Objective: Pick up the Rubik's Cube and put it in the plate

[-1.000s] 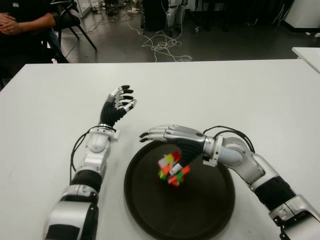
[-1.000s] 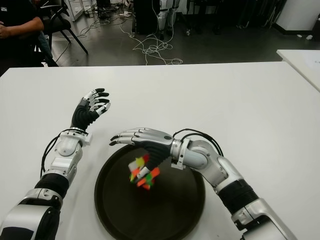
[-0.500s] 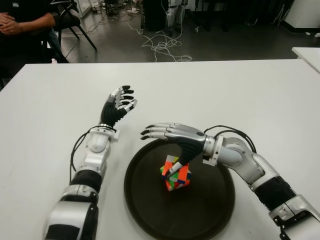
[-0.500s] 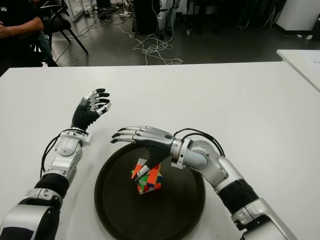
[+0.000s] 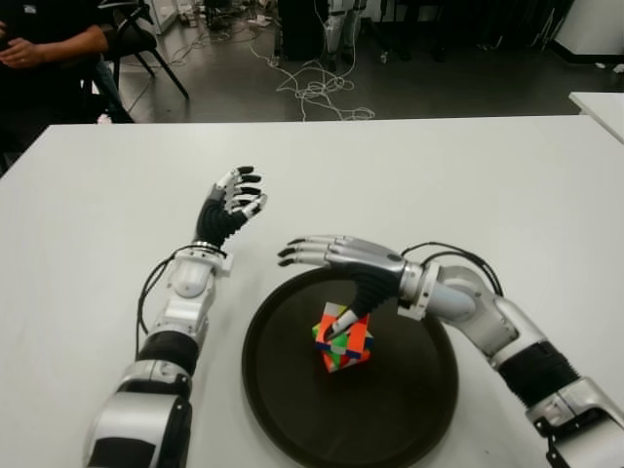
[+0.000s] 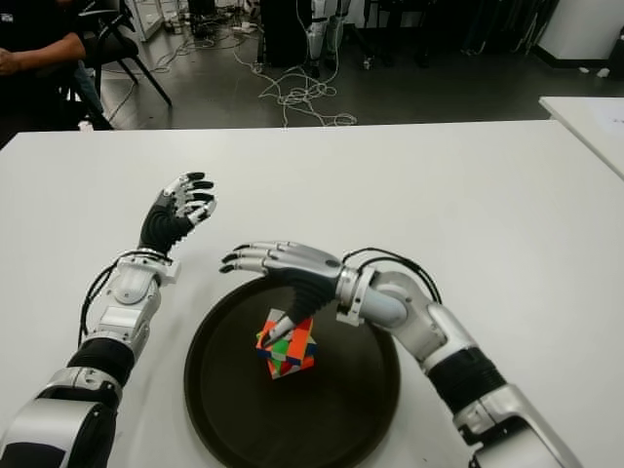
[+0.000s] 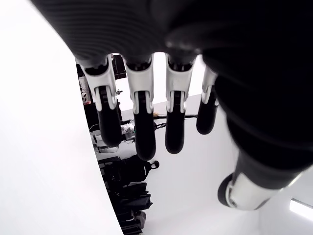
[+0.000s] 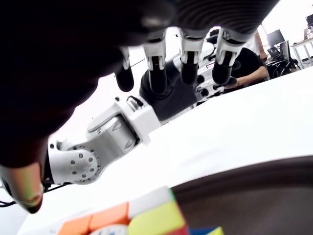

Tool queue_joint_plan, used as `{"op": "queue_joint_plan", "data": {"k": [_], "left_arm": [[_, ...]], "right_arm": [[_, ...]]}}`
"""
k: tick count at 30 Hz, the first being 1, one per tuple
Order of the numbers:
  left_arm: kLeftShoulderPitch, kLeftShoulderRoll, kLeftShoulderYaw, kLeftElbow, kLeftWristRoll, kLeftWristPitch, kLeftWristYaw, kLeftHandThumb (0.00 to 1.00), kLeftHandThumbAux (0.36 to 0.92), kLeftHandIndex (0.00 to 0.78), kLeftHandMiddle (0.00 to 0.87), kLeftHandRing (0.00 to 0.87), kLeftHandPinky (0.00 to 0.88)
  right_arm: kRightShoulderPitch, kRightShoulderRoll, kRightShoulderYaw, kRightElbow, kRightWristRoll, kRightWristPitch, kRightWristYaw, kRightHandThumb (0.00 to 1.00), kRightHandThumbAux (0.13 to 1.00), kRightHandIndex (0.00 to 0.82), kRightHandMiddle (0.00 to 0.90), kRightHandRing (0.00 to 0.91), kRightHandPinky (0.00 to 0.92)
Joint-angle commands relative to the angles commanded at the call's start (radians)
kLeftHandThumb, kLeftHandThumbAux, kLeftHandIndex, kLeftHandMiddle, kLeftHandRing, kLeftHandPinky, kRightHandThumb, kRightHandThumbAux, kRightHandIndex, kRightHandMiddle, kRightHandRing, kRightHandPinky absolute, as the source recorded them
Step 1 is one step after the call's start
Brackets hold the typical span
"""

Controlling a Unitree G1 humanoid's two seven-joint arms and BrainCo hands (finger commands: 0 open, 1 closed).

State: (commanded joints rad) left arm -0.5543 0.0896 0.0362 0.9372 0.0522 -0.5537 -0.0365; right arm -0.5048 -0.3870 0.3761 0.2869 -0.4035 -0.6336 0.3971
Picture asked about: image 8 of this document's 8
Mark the seated person black shirt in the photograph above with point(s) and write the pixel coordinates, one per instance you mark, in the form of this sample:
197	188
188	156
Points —
252	63

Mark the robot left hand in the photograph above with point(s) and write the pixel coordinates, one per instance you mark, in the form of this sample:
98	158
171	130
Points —
176	98

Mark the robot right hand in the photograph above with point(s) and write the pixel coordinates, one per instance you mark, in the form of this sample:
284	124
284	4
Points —
61	61

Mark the round dark brown plate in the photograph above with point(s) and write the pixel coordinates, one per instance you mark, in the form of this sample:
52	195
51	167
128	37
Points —
244	200

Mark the black desk monitor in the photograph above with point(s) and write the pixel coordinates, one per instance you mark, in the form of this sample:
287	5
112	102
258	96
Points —
274	37

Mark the black metal chair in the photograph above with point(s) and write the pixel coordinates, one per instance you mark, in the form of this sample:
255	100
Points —
283	61

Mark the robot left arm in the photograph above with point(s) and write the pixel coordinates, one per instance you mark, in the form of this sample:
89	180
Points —
110	137

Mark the multicolour Rubik's cube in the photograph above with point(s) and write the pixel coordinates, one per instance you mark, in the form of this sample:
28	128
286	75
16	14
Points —
156	218

